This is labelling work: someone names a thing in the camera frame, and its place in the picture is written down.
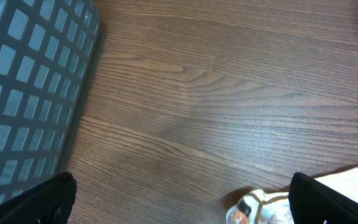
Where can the grey plastic mesh basket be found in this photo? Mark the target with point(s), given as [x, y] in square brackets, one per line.
[49, 50]

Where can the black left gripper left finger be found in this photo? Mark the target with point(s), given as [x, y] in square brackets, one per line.
[50, 202]

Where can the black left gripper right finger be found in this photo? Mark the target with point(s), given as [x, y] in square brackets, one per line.
[312, 202]

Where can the beige snack bag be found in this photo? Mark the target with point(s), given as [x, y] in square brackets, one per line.
[259, 207]

